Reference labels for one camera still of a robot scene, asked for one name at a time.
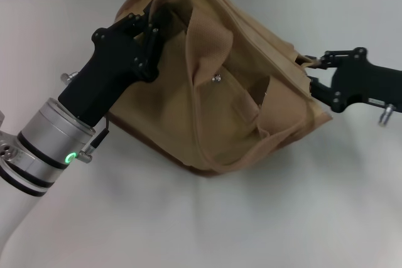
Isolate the khaki fabric food bag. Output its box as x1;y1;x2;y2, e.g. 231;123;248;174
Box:
108;0;334;180

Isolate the right gripper metal connector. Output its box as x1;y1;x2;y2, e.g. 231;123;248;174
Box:
378;102;397;128

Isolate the gripper metal connector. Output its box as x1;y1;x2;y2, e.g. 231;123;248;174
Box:
378;102;397;128
60;71;80;86

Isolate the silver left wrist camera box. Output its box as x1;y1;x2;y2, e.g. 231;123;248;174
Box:
0;109;20;168

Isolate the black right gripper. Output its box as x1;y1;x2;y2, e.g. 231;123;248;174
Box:
303;46;402;114

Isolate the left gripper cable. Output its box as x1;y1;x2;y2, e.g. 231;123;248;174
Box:
77;118;110;163

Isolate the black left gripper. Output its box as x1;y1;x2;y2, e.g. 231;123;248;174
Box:
58;0;178;125

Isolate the left gripper metal connector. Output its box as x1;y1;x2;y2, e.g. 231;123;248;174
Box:
60;71;80;86

